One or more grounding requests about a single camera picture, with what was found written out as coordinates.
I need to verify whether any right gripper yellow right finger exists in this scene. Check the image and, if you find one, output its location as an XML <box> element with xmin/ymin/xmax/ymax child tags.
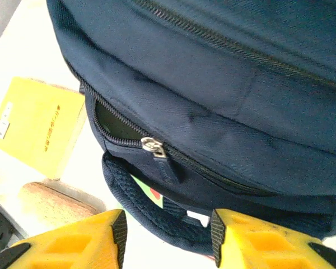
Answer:
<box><xmin>211</xmin><ymin>208</ymin><xmax>336</xmax><ymax>269</ymax></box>

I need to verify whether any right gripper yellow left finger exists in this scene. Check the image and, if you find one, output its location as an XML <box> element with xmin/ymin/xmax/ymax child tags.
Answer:
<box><xmin>0</xmin><ymin>208</ymin><xmax>128</xmax><ymax>269</ymax></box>

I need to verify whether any pink pencil case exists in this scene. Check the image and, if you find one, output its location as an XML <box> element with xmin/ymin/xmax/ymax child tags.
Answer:
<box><xmin>17</xmin><ymin>181</ymin><xmax>103</xmax><ymax>225</ymax></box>

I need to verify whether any yellow book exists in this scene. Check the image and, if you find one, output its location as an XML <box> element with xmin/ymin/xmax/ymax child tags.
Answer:
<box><xmin>0</xmin><ymin>77</ymin><xmax>87</xmax><ymax>180</ymax></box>

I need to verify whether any navy blue backpack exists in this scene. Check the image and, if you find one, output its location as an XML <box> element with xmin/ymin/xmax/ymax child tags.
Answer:
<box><xmin>46</xmin><ymin>0</ymin><xmax>336</xmax><ymax>257</ymax></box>

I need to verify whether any green booklet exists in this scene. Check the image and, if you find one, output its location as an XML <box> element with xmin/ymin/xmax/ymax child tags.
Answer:
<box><xmin>130</xmin><ymin>173</ymin><xmax>165</xmax><ymax>210</ymax></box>

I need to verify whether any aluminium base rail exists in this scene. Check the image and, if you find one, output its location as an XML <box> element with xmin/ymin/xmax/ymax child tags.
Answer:
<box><xmin>0</xmin><ymin>193</ymin><xmax>27</xmax><ymax>254</ymax></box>

